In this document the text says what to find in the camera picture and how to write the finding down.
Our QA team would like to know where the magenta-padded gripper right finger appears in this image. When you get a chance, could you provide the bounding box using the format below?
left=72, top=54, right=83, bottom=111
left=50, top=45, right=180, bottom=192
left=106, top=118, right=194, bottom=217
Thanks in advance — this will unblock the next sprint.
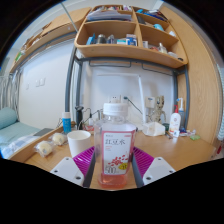
left=131, top=146, right=177, bottom=189

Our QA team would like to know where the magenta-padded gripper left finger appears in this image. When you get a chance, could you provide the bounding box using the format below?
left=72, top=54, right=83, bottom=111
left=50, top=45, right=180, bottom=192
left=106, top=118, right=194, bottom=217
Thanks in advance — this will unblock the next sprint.
left=49, top=145, right=98, bottom=189

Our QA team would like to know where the clear bottle with pink drink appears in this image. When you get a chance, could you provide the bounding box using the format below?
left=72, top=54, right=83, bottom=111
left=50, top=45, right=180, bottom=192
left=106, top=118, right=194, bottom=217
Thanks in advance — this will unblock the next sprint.
left=93, top=102, right=138, bottom=190

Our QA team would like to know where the white paper cup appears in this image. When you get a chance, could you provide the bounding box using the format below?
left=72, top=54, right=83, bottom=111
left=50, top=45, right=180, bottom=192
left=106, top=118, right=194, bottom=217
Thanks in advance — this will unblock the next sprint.
left=66, top=129, right=93, bottom=159

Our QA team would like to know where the plastic-wrapped pale bun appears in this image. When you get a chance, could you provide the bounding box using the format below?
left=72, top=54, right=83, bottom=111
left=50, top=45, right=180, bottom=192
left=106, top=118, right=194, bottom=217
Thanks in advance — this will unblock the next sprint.
left=34, top=139, right=56, bottom=158
left=49, top=132, right=69, bottom=147

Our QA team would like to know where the white tissue pack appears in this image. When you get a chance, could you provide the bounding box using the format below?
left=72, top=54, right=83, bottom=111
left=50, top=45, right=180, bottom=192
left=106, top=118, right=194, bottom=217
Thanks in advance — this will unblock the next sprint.
left=142, top=121, right=166, bottom=137

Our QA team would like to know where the blue and white tube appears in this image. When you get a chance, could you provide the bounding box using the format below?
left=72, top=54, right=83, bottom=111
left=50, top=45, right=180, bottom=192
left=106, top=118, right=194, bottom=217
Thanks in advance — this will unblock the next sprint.
left=61, top=111, right=72, bottom=135

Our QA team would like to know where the black cylindrical device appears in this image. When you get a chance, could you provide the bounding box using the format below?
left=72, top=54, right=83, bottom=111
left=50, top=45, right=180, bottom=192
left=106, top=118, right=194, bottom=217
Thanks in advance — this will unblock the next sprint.
left=74, top=105, right=85, bottom=130

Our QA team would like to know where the white pump bottle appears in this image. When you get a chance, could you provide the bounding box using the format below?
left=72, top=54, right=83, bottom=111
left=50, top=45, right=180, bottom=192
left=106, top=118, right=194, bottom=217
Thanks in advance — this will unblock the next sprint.
left=168, top=104, right=182, bottom=134

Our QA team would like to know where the tree creature figurine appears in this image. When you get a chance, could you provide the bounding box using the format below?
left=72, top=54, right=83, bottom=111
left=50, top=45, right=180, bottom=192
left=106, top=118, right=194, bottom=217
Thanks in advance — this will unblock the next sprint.
left=148, top=95, right=167, bottom=125

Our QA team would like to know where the small green packet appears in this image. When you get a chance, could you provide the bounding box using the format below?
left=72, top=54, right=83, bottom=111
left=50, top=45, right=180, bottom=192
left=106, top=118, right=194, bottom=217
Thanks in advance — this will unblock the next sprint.
left=189, top=133, right=202, bottom=141

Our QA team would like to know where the dark pump bottle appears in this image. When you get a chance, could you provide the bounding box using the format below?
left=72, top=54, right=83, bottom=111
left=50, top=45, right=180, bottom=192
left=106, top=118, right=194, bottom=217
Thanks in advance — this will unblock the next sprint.
left=176, top=97, right=186, bottom=129

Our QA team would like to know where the white slim desk lamp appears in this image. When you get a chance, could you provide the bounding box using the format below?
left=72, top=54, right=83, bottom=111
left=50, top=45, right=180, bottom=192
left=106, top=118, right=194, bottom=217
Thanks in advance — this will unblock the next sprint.
left=96, top=73, right=147, bottom=124

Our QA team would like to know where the light blue bedding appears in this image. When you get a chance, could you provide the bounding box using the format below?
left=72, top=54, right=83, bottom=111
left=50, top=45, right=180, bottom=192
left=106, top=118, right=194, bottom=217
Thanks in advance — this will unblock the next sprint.
left=0, top=121, right=43, bottom=159

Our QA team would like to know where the teal pillow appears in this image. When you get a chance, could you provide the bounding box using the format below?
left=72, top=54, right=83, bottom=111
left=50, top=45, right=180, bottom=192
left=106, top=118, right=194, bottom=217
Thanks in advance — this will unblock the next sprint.
left=0, top=107, right=19, bottom=130

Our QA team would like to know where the wooden shelf unit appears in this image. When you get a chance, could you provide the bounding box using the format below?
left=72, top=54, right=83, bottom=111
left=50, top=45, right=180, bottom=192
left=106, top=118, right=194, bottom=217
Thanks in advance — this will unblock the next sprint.
left=73, top=3, right=189, bottom=69

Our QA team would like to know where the grey metal frame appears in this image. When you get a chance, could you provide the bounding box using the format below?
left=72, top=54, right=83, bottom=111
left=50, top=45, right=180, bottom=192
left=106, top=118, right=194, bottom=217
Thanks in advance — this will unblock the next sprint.
left=64, top=46, right=191, bottom=131

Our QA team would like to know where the wooden loft bed rail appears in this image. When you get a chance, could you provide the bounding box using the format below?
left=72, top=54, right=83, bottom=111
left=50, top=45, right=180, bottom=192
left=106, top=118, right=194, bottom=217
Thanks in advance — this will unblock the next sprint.
left=9, top=7, right=92, bottom=73

